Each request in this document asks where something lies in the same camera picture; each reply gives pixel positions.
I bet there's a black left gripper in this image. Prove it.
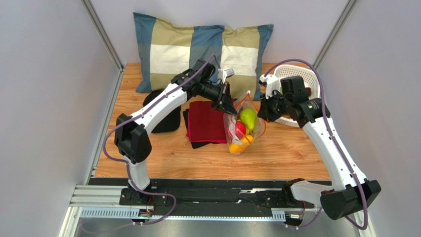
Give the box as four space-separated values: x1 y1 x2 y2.
199 80 238 117

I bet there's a green pear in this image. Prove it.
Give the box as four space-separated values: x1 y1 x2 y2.
240 108 257 131

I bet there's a clear zip bag orange zipper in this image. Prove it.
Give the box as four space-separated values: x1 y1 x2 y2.
223 91 266 155

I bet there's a red apple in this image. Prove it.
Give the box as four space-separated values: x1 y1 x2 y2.
235 120 247 139

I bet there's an orange yellow mango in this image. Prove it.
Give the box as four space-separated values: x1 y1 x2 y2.
229 142 248 154

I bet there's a yellow pear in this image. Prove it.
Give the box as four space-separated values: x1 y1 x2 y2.
241 134 253 144

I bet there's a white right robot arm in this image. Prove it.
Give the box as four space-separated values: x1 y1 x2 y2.
257 74 381 220

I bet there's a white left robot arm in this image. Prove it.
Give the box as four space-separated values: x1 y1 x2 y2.
114 59 237 204

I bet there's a dark red folded cloth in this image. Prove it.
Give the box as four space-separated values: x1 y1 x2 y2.
187 101 227 144

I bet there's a white perforated plastic basket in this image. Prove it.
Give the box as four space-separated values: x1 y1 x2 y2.
273 64 321 128

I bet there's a black folded cloth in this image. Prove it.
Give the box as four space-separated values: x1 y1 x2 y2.
182 109 227 149

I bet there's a black cap with letter R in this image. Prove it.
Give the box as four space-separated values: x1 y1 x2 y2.
142 90 181 133

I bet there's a blue beige checkered pillow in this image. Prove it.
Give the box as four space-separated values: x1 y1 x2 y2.
133 13 274 99

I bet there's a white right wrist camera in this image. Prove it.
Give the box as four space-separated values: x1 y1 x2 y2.
259 74 280 99

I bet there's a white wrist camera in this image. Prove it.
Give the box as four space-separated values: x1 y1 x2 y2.
216 68 235 84
259 74 280 99

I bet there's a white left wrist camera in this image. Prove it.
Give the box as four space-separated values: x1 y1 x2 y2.
216 68 235 84

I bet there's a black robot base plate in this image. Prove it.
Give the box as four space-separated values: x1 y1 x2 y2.
88 178 323 219

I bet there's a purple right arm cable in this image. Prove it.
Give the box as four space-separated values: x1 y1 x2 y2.
263 59 369 231

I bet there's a right aluminium corner post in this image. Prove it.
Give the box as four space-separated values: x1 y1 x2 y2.
313 0 359 70

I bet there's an aluminium corner post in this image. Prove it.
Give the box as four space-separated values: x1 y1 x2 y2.
81 0 125 72
313 0 359 70

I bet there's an aluminium frame rail base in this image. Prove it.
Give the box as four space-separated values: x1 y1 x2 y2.
58 184 376 237

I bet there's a left aluminium corner post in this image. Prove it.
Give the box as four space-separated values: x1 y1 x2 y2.
81 0 125 72

